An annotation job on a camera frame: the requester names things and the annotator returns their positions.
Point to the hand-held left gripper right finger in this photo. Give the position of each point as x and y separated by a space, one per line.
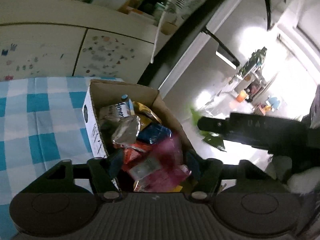
193 165

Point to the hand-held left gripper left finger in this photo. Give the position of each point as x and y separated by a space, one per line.
115 163

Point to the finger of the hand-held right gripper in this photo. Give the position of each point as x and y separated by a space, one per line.
212 124

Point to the green snack packet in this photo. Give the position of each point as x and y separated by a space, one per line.
215 142

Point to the purple snack packet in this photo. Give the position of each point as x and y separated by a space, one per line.
165 165

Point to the gold snack packet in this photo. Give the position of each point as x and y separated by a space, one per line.
146 112

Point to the cardboard box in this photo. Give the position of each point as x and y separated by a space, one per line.
147 92

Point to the person's right hand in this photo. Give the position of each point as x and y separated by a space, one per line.
302 180

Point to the orange snack packet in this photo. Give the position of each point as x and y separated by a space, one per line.
133 155

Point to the blue container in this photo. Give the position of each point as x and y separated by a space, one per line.
274 102

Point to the silver snack packet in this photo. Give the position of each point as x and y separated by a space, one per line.
126 132

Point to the orange container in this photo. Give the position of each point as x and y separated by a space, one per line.
241 96

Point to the blue snack packet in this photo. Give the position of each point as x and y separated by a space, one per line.
155 133

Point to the brown snack packet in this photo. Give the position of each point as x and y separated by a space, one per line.
107 113

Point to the shelf rack with plants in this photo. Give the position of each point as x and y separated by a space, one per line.
252 65

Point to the blue white checkered tablecloth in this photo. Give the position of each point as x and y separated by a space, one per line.
37 120

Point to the leaf print panel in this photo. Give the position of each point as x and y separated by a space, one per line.
185 2

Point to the cream cabinet with stickers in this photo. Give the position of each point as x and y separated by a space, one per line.
45 42

